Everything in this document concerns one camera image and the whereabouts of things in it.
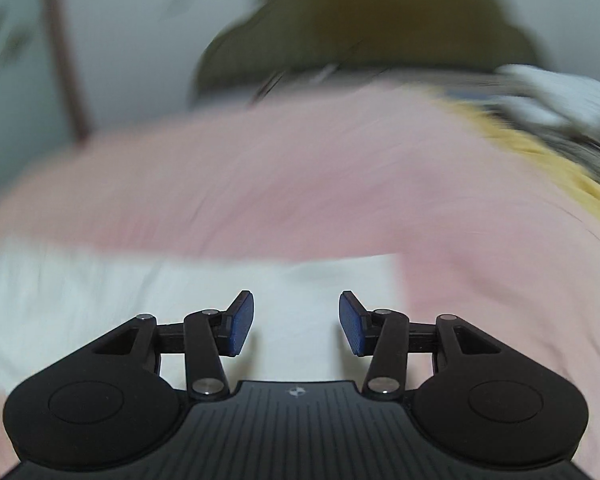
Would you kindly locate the olive padded headboard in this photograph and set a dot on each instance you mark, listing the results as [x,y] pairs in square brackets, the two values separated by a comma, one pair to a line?
[380,20]

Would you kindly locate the white wardrobe door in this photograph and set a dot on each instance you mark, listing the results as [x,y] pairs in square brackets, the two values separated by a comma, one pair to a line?
[10,110]

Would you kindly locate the pink blanket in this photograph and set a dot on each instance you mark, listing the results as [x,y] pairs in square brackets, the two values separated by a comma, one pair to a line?
[330,185]

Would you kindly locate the white crumpled cloth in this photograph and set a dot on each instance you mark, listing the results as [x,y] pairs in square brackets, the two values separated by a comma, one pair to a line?
[550,90]

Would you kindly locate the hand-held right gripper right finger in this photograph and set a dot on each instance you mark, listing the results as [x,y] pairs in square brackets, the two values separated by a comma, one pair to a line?
[351,325]

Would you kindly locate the yellow cloth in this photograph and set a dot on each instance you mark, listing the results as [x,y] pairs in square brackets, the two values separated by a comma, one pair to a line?
[520,135]

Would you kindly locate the white pants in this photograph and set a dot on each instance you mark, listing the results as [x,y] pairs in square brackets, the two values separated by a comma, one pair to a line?
[105,300]

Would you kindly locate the brown wooden trim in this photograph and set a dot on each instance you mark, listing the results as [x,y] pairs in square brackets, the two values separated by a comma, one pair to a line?
[62,60]

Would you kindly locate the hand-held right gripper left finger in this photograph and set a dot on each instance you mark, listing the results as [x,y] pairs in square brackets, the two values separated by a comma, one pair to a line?
[240,324]

